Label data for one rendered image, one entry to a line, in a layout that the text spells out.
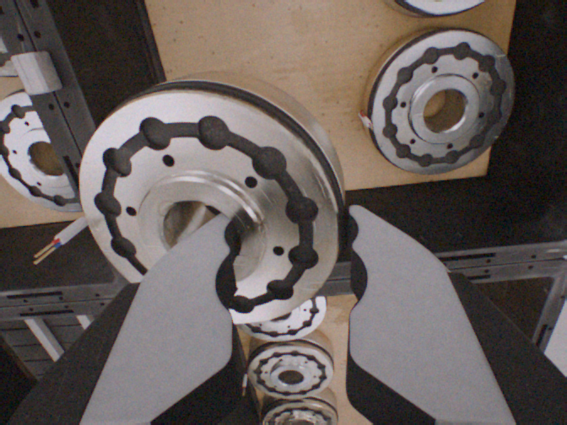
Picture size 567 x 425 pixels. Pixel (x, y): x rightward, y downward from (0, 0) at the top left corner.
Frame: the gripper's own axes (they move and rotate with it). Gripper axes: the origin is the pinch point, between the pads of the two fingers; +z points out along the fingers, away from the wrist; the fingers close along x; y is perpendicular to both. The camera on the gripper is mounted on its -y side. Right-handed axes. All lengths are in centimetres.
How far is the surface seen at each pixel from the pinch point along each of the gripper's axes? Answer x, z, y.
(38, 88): -11.9, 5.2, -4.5
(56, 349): -31.1, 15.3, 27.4
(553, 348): 46, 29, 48
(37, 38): -11.8, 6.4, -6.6
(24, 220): -27.2, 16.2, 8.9
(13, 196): -27.1, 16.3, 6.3
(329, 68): 3.0, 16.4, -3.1
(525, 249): 14.7, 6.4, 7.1
